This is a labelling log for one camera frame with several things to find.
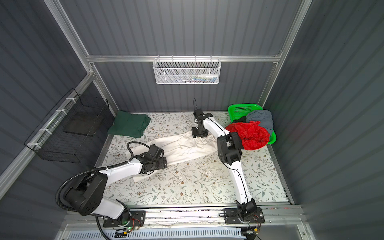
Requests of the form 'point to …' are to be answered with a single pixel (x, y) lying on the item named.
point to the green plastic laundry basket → (239, 110)
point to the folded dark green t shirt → (129, 125)
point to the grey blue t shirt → (264, 116)
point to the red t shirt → (254, 137)
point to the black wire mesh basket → (71, 130)
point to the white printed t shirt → (176, 147)
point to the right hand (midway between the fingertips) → (198, 136)
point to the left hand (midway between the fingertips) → (162, 164)
